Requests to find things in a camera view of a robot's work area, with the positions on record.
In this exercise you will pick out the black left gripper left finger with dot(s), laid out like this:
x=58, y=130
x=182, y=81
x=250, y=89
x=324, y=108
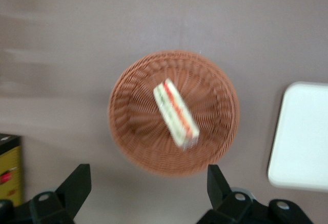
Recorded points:
x=64, y=195

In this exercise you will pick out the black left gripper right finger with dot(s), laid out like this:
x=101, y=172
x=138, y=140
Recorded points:
x=230, y=203

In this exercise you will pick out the triangle sandwich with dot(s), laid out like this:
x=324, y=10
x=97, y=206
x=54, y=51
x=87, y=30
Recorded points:
x=176, y=113

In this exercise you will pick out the white rectangular plastic tray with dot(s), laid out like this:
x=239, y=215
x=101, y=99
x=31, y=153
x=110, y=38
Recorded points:
x=302, y=137

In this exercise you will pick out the round brown wicker basket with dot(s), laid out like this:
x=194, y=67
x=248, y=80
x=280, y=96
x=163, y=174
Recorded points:
x=143, y=121

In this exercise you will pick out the black yellow food warmer appliance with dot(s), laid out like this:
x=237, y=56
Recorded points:
x=10, y=162

